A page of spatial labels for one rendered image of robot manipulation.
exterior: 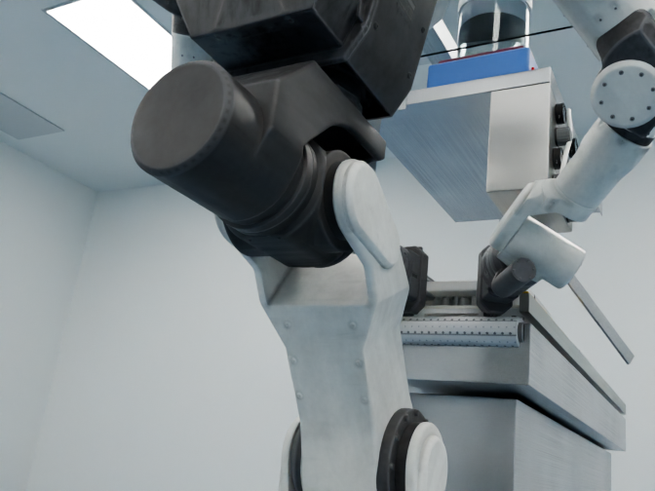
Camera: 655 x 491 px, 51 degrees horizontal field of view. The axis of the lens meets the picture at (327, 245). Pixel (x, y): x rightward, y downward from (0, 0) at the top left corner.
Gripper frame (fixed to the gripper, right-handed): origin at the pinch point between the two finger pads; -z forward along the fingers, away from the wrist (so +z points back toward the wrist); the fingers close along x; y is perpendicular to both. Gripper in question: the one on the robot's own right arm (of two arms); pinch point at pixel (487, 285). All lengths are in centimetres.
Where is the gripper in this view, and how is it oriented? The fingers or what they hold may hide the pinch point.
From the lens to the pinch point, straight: 121.7
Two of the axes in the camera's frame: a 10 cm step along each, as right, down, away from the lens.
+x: -1.1, 9.5, -3.0
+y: 9.9, 1.3, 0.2
